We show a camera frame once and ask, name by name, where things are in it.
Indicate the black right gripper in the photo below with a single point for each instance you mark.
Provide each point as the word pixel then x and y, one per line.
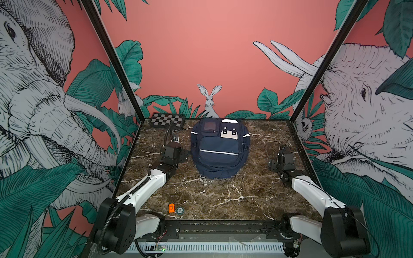
pixel 272 164

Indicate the navy blue school backpack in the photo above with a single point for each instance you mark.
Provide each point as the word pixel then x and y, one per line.
pixel 219 147

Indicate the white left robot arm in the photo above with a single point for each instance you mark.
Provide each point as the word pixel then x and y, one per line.
pixel 117 225

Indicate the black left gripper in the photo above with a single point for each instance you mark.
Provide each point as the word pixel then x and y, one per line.
pixel 183 156

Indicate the black white checkerboard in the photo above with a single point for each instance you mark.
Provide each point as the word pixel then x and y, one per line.
pixel 163 121

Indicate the black front mounting rail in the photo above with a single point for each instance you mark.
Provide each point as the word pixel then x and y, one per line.
pixel 271 229

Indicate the white slotted cable duct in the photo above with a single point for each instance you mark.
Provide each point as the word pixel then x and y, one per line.
pixel 211 247

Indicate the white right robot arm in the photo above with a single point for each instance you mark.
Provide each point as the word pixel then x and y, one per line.
pixel 342 231

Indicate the orange pencil sharpener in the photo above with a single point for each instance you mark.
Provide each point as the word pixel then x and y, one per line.
pixel 171 208

